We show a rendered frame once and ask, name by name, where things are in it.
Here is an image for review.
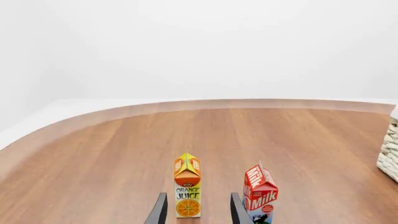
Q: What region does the orange juice carton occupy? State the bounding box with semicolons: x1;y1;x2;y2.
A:
173;151;202;218

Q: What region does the red milk carton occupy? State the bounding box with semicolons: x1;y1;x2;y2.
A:
242;161;279;224

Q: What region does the white woven basket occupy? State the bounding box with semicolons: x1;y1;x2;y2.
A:
376;106;398;184

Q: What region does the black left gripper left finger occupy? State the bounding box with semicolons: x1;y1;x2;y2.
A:
144;192;169;224

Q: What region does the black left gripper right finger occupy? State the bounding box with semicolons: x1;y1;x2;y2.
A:
230;192;251;224

